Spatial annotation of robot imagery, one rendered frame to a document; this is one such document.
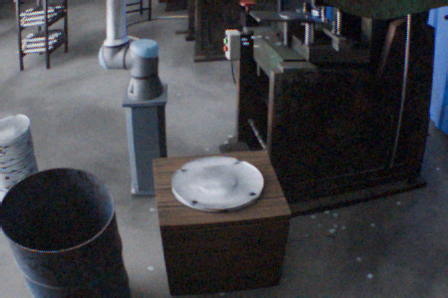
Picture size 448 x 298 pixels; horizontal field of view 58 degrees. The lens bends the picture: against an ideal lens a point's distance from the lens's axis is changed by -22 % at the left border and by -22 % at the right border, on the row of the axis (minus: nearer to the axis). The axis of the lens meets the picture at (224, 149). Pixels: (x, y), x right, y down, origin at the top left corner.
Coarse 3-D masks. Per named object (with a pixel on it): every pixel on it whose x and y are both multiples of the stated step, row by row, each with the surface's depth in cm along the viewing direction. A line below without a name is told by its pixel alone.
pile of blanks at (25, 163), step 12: (12, 144) 185; (24, 144) 192; (0, 156) 184; (12, 156) 188; (24, 156) 194; (0, 168) 188; (12, 168) 190; (24, 168) 196; (36, 168) 207; (0, 180) 192; (12, 180) 192; (0, 192) 197
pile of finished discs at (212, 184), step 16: (208, 160) 173; (224, 160) 173; (176, 176) 164; (192, 176) 165; (208, 176) 164; (224, 176) 164; (240, 176) 165; (256, 176) 165; (176, 192) 157; (192, 192) 157; (208, 192) 157; (224, 192) 157; (240, 192) 157; (256, 192) 157; (208, 208) 149; (224, 208) 150; (240, 208) 151
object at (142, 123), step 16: (160, 96) 196; (128, 112) 196; (144, 112) 195; (160, 112) 197; (128, 128) 200; (144, 128) 198; (160, 128) 200; (128, 144) 205; (144, 144) 202; (160, 144) 204; (144, 160) 206; (144, 176) 210; (144, 192) 214
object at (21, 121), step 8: (0, 120) 202; (8, 120) 202; (16, 120) 201; (24, 120) 201; (0, 128) 193; (8, 128) 193; (16, 128) 194; (0, 136) 188; (8, 136) 188; (16, 136) 188
